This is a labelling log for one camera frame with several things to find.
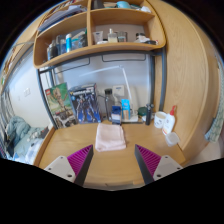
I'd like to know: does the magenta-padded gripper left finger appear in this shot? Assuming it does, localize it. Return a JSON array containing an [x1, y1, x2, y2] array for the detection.
[[43, 144, 94, 187]]

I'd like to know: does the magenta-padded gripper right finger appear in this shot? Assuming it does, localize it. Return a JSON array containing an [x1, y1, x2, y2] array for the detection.
[[134, 144, 184, 185]]

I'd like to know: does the pale pink towel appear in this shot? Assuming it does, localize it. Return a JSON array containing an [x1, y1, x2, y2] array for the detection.
[[94, 122, 127, 153]]

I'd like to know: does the clear plastic container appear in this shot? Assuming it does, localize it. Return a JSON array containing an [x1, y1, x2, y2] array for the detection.
[[164, 131, 181, 148]]

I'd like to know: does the white bottle with red cap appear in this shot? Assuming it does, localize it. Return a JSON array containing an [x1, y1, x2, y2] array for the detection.
[[162, 105, 177, 136]]

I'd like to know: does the white mug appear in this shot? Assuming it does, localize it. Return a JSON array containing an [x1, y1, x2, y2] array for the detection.
[[153, 110, 168, 130]]

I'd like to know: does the bed with blue bedding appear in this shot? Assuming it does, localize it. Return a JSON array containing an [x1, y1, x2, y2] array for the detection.
[[0, 114, 51, 164]]

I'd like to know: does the black cylindrical bottle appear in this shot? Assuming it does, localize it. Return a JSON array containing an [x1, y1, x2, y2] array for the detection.
[[144, 103, 155, 126]]

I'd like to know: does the dark green round container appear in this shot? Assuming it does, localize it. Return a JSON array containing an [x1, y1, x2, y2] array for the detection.
[[137, 106, 149, 118]]

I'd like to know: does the green building set box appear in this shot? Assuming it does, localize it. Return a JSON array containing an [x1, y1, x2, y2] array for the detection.
[[44, 82, 78, 130]]

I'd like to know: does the green checked hanging cloth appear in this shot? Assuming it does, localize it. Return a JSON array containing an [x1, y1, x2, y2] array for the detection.
[[204, 108, 224, 144]]

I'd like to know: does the blue robot model kit box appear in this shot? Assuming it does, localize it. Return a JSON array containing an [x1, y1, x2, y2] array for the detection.
[[67, 83, 102, 125]]

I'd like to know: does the light blue carton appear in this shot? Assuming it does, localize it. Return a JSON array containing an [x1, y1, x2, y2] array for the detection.
[[120, 98, 132, 121]]

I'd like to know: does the clear bottle with black cap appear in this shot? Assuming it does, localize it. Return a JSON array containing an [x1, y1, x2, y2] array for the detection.
[[103, 87, 115, 122]]

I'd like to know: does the white desk lamp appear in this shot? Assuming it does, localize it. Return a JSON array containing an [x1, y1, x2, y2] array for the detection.
[[78, 64, 140, 124]]

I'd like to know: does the wooden shelf unit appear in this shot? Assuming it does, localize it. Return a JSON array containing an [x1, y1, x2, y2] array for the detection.
[[33, 0, 167, 70]]

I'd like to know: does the dark grey metal frame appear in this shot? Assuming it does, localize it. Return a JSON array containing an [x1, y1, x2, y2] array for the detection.
[[35, 46, 168, 129]]

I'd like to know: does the white wall socket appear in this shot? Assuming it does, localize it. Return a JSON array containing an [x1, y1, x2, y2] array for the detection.
[[112, 84, 126, 98]]

